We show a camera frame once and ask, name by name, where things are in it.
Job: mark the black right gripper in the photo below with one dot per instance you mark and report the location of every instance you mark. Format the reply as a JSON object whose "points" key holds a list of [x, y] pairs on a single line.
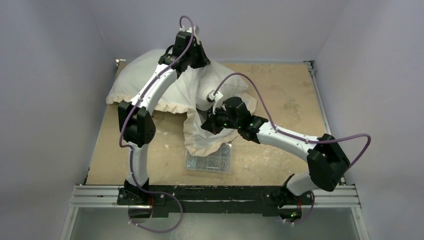
{"points": [[209, 124]]}

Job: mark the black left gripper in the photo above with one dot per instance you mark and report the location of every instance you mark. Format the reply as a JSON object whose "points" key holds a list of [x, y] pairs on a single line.
{"points": [[203, 60]]}

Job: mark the dark green cream-frilled pillowcase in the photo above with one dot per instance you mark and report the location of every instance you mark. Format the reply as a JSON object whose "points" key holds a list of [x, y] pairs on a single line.
{"points": [[187, 95]]}

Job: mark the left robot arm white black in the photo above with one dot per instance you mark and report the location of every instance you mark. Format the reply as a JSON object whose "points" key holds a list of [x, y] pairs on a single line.
{"points": [[136, 125]]}

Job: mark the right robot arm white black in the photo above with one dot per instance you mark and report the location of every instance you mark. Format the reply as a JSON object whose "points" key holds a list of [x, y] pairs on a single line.
{"points": [[327, 163]]}

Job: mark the clear plastic screw organizer box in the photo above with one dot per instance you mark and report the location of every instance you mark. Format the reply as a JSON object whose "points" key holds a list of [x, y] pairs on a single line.
{"points": [[216, 162]]}

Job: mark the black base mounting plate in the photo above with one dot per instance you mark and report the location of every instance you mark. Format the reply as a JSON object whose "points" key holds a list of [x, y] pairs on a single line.
{"points": [[266, 200]]}

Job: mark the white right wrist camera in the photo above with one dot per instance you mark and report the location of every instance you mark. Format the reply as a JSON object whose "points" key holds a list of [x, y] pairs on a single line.
{"points": [[216, 98]]}

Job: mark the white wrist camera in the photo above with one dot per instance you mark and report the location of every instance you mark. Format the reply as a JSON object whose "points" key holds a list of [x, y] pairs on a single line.
{"points": [[216, 98], [195, 31]]}

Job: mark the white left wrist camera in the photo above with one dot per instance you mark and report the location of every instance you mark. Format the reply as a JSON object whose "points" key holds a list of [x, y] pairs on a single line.
{"points": [[195, 31]]}

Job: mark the aluminium frame rail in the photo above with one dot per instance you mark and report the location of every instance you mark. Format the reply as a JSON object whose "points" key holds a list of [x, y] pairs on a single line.
{"points": [[105, 196]]}

